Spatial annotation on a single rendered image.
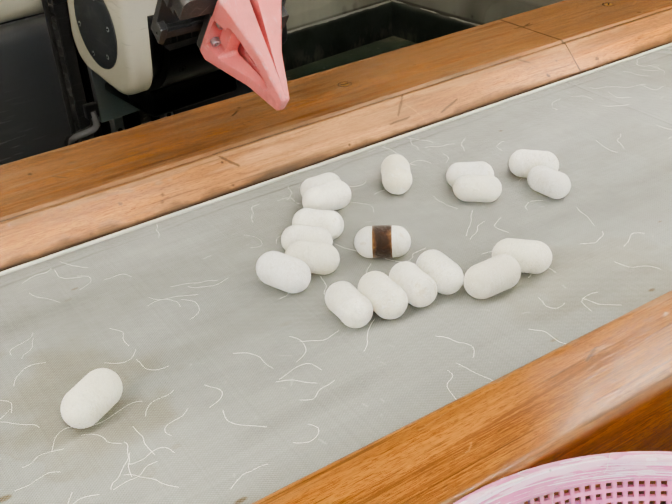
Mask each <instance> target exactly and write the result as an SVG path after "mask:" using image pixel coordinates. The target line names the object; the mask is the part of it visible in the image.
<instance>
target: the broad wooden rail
mask: <svg viewBox="0 0 672 504"><path fill-rule="evenodd" d="M670 43H672V0H565V1H561V2H558V3H554V4H551V5H548V6H544V7H541V8H537V9H534V10H530V11H527V12H524V13H520V14H517V15H513V16H510V17H506V18H503V19H500V20H496V21H493V22H489V23H486V24H483V25H479V26H476V27H472V28H469V29H465V30H462V31H459V32H455V33H452V34H448V35H445V36H441V37H438V38H435V39H431V40H428V41H424V42H421V43H418V44H414V45H411V46H407V47H404V48H400V49H397V50H394V51H390V52H387V53H383V54H380V55H376V56H373V57H370V58H366V59H363V60H359V61H356V62H353V63H349V64H346V65H342V66H339V67H335V68H332V69H329V70H325V71H322V72H318V73H315V74H311V75H308V76H305V77H301V78H298V79H294V80H291V81H288V82H287V86H288V92H289V101H288V103H287V105H286V107H285V108H284V109H282V110H275V109H274V108H273V107H272V106H271V105H269V104H268V103H267V102H266V101H265V100H264V99H262V98H261V97H260V96H259V95H258V94H257V93H255V92H254V91H253V92H250V93H246V94H243V95H240V96H236V97H233V98H229V99H226V100H222V101H219V102H216V103H212V104H209V105H205V106H202V107H199V108H195V109H192V110H188V111H185V112H181V113H178V114H175V115H171V116H168V117H164V118H161V119H157V120H154V121H151V122H147V123H144V124H141V125H138V126H135V127H132V128H129V129H126V130H122V131H118V132H113V133H110V134H106V135H103V136H99V137H96V138H92V139H89V140H86V141H82V142H79V143H75V144H72V145H68V146H65V147H62V148H58V149H55V150H51V151H48V152H45V153H41V154H38V155H34V156H31V157H27V158H24V159H21V160H17V161H14V162H10V163H7V164H3V165H0V272H2V271H5V270H8V269H10V268H13V267H16V266H19V265H22V264H25V263H28V262H31V261H34V260H37V259H40V258H43V257H46V256H49V255H51V254H54V253H57V252H60V251H63V250H66V249H69V248H72V247H75V246H78V245H81V244H84V243H87V242H90V241H92V240H95V239H98V238H101V237H104V236H107V235H110V234H113V233H116V232H119V231H122V230H125V229H128V228H131V227H133V226H136V225H139V224H142V223H145V222H148V221H151V220H154V219H157V218H160V217H163V216H166V215H169V214H172V213H174V212H177V211H180V210H183V209H186V208H189V207H192V206H195V205H198V204H201V203H204V202H207V201H210V200H213V199H215V198H218V197H221V196H224V195H227V194H230V193H233V192H236V191H239V190H242V189H245V188H248V187H251V186H254V185H257V184H259V183H262V182H265V181H268V180H271V179H274V178H277V177H280V176H283V175H286V174H289V173H292V172H295V171H298V170H300V169H303V168H306V167H309V166H312V165H315V164H318V163H321V162H324V161H327V160H330V159H333V158H336V157H339V156H341V155H344V154H347V153H350V152H353V151H356V150H359V149H362V148H365V147H368V146H371V145H374V144H377V143H380V142H382V141H385V140H388V139H391V138H394V137H397V136H400V135H403V134H406V133H409V132H412V131H415V130H418V129H421V128H423V127H426V126H429V125H432V124H435V123H438V122H441V121H444V120H447V119H450V118H453V117H456V116H459V115H462V114H464V113H467V112H470V111H473V110H476V109H479V108H482V107H485V106H488V105H491V104H494V103H497V102H500V101H503V100H505V99H508V98H511V97H514V96H517V95H520V94H523V93H526V92H529V91H532V90H535V89H538V88H541V87H544V86H546V85H549V84H552V83H555V82H558V81H561V80H564V79H567V78H570V77H573V76H576V75H579V74H582V73H585V72H587V71H590V70H593V69H596V68H599V67H602V66H605V65H608V64H611V63H614V62H617V61H620V60H623V59H626V58H629V57H631V56H634V55H637V54H640V53H643V52H646V51H649V50H652V49H655V48H658V47H661V46H664V45H667V44H670Z"/></svg>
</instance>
